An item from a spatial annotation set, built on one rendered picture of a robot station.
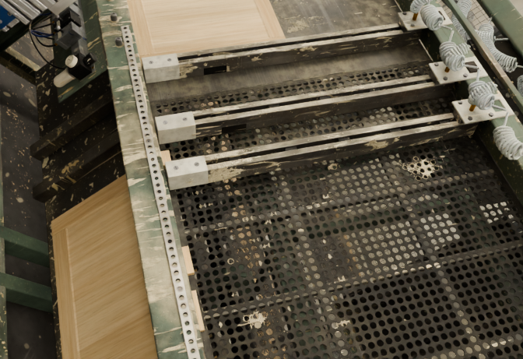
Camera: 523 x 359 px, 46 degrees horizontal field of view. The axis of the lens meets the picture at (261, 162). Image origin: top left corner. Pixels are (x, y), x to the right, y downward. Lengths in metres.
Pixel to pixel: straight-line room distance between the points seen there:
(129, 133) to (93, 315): 0.63
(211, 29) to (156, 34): 0.21
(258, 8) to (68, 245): 1.19
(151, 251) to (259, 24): 1.09
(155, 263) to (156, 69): 0.76
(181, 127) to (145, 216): 0.34
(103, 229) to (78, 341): 0.40
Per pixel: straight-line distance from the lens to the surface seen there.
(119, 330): 2.12
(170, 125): 2.03
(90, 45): 2.42
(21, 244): 2.48
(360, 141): 2.05
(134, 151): 2.00
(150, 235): 1.82
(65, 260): 2.40
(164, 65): 2.22
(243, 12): 2.54
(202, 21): 2.49
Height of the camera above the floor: 1.72
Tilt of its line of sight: 17 degrees down
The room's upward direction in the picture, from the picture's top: 59 degrees clockwise
